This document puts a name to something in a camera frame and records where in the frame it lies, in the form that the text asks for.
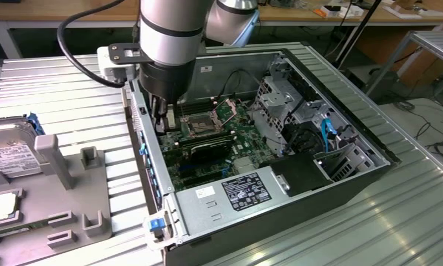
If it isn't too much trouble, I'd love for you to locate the metal socket cover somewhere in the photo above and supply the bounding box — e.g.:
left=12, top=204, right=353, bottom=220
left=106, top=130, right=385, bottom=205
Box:
left=211, top=97, right=241, bottom=123

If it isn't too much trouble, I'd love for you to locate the grey power supply unit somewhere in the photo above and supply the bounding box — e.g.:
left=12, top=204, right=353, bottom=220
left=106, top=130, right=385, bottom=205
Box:
left=174, top=166, right=293, bottom=236

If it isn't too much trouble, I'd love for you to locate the open black PC case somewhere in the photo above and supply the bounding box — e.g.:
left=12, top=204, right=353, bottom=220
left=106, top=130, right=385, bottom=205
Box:
left=122, top=47, right=403, bottom=266

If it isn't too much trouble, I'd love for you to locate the silver hard disk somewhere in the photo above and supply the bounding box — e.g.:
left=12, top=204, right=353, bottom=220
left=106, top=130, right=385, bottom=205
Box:
left=0, top=116, right=42, bottom=178

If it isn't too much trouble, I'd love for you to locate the grey plastic parts rack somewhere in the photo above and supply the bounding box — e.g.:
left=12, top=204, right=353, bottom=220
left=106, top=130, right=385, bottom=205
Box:
left=0, top=134, right=114, bottom=266

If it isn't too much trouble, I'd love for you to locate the black wire bundle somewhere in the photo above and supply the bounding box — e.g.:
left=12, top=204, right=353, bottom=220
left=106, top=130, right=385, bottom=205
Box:
left=284, top=124, right=325, bottom=155

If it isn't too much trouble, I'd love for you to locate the perforated metal disk bay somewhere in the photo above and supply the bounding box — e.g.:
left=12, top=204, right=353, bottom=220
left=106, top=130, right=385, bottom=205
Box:
left=253, top=74, right=312, bottom=152

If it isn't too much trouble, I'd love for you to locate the silver slotted disk bay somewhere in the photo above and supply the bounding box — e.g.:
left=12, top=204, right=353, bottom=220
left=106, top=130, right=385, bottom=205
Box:
left=313, top=140, right=380, bottom=182

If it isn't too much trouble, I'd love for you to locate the long black expansion slot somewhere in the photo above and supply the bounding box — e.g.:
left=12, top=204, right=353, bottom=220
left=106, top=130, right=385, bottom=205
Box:
left=180, top=169, right=227, bottom=181
left=185, top=177, right=228, bottom=188

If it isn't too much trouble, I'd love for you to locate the metal frame slat table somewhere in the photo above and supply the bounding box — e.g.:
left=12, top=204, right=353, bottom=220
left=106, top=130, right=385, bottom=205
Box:
left=365, top=29, right=443, bottom=98

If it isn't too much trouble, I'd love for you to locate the blue disk bracket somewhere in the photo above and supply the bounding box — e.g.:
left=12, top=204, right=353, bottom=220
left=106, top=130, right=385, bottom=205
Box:
left=26, top=111, right=46, bottom=137

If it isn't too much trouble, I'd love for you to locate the Nvidia Quadro graphics card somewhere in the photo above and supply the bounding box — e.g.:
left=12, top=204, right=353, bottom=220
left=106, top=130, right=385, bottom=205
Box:
left=162, top=136, right=235, bottom=164

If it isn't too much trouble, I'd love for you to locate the orange and white box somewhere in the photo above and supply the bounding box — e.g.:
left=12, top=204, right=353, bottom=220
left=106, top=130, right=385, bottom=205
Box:
left=313, top=6, right=341, bottom=18

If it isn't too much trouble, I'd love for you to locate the white paper tray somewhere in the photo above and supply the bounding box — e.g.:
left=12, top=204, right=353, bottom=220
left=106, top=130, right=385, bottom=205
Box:
left=383, top=3, right=425, bottom=19

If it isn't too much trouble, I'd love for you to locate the brown wooden board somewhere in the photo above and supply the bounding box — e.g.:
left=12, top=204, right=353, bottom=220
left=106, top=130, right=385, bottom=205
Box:
left=355, top=26, right=443, bottom=88

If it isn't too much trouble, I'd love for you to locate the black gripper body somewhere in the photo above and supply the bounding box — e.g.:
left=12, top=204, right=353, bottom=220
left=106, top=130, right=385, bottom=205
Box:
left=139, top=59, right=196, bottom=105

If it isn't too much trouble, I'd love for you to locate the black and white box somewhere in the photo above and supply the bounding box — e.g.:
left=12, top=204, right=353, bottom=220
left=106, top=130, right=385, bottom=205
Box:
left=324, top=4, right=367, bottom=17

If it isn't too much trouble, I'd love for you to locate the black stand pole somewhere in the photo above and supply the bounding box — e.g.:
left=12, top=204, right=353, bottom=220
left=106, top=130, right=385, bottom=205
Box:
left=335, top=0, right=381, bottom=70

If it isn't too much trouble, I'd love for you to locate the silver CPU chip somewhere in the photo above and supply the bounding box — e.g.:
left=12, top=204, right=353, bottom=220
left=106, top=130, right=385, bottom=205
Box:
left=0, top=192, right=20, bottom=223

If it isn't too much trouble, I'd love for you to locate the light blue flat wire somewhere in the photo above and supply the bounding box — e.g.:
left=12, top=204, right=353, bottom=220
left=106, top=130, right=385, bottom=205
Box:
left=321, top=117, right=337, bottom=154

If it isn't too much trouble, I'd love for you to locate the black plastic air shroud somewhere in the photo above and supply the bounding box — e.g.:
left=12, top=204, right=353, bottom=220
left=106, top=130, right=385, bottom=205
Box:
left=260, top=153, right=336, bottom=198

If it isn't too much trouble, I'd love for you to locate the green motherboard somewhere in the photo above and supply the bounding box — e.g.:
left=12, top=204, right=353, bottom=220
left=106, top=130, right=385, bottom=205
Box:
left=151, top=95, right=279, bottom=192

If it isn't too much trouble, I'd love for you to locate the black camera cable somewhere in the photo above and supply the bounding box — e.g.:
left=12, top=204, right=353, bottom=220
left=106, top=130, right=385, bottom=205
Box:
left=58, top=0, right=140, bottom=89

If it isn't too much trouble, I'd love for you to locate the silver chipset heat sink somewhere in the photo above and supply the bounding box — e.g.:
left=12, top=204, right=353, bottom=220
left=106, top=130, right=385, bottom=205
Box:
left=233, top=157, right=260, bottom=172

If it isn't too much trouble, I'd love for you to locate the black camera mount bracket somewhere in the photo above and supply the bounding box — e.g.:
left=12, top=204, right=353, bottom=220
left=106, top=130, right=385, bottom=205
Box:
left=108, top=43, right=151, bottom=67

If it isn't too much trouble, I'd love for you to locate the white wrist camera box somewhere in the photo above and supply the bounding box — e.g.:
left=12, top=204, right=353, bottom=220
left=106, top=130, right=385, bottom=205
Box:
left=98, top=45, right=139, bottom=83

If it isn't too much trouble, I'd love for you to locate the long wooden desk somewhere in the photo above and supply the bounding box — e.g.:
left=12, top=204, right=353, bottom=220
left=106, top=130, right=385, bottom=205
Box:
left=0, top=0, right=443, bottom=59

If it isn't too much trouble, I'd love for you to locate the black arched wire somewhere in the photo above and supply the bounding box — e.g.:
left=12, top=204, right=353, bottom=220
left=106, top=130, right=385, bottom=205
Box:
left=221, top=69, right=263, bottom=96

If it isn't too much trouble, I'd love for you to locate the CPU socket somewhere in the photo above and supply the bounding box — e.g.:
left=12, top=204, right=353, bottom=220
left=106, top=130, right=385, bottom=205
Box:
left=183, top=112, right=223, bottom=139

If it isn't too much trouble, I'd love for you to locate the green RAM stick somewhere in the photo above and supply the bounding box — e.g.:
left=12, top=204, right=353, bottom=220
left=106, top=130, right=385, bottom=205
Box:
left=0, top=221, right=51, bottom=238

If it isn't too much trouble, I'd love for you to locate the dark equipment box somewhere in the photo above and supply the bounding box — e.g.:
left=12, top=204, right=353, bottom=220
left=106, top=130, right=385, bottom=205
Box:
left=345, top=65, right=400, bottom=104

